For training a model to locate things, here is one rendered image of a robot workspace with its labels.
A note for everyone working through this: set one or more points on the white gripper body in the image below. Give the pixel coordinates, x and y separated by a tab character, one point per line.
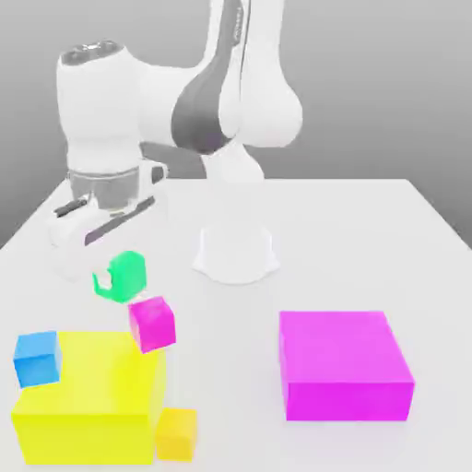
72	236

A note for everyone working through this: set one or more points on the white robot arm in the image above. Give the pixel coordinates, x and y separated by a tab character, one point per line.
99	110

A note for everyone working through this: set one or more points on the small green cube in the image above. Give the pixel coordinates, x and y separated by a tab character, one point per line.
127	274

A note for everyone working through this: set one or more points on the small orange cube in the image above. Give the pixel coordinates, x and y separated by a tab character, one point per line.
175	435

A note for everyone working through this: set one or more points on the large magenta box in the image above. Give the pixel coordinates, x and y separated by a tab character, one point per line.
343	365

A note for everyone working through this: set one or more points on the large yellow box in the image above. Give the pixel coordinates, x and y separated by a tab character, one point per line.
88	405

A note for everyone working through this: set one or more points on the small blue cube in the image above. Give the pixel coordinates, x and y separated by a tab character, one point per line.
37	359

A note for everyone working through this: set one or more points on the small magenta cube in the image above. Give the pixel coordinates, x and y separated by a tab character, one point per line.
153	324

